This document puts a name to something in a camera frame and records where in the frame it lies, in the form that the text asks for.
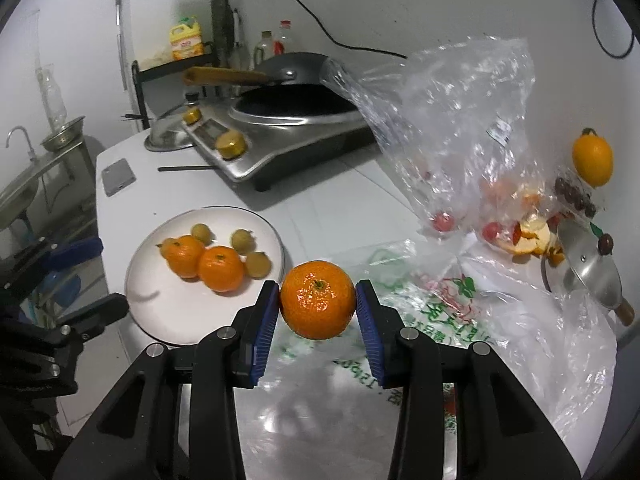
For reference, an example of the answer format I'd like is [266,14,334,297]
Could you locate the steel pot lid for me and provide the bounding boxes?
[542,217,636,326]

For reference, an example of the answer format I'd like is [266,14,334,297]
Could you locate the steel sink with faucet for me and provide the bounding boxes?
[0,147,98,241]

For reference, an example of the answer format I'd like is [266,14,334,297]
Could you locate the steel wok lid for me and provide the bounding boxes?
[144,110,196,153]

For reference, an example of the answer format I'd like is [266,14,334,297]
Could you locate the red label bottle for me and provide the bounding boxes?
[274,20,293,58]

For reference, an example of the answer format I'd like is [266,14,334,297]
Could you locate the clear plastic bag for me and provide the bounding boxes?
[320,35,608,281]

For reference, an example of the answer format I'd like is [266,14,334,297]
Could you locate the grey vertical pipe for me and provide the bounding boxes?
[210,0,232,98]

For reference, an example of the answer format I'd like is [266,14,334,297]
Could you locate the clear glass bottle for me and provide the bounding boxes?
[35,10,68,131]

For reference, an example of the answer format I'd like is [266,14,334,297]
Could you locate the yellow detergent bottle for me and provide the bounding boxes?
[169,16,206,62]

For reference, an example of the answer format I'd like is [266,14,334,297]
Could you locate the steel faucet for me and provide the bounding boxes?
[6,126,37,161]

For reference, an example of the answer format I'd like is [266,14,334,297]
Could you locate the large orange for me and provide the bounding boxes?
[571,128,614,188]

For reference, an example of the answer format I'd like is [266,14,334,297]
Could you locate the black metal rack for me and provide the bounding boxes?
[131,42,221,131]

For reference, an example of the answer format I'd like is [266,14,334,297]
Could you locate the orange tangerine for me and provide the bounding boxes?
[197,245,246,293]
[279,260,357,341]
[161,235,207,280]

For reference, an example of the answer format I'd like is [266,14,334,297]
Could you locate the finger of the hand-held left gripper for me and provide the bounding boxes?
[50,292,130,343]
[0,237,104,286]

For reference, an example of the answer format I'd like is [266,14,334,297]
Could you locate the white printed plastic bag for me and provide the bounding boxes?
[240,237,618,466]

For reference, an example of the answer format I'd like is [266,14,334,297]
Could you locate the white round plate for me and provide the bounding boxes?
[124,206,286,347]

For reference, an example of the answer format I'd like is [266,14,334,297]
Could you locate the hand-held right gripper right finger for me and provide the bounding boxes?
[354,279,583,480]

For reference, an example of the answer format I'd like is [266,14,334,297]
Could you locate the steel bowl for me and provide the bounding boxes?
[41,116,87,153]

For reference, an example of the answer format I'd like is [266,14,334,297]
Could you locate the blue water jug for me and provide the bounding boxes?
[35,270,83,311]

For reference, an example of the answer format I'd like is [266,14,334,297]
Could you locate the orange peel pile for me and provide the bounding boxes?
[495,180,566,266]

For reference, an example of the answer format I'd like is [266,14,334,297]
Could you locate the dark oil bottle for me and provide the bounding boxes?
[252,31,275,66]

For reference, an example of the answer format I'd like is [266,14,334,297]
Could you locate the smartphone in clear case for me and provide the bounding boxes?
[101,158,137,198]

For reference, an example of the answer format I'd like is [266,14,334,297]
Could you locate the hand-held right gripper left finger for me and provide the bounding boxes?
[52,280,281,480]

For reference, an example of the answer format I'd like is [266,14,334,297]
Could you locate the steel induction stove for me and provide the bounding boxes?
[180,87,381,193]

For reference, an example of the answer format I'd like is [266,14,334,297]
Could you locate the black wok with wooden handle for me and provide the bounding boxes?
[182,52,371,123]

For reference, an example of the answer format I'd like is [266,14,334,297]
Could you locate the black stove power cable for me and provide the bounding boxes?
[261,0,411,61]

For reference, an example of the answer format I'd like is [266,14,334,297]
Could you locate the dark red grapes bunch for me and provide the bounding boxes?
[554,175,598,218]

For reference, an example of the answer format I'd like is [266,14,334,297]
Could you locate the looped black wall cable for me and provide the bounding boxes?
[591,0,636,60]

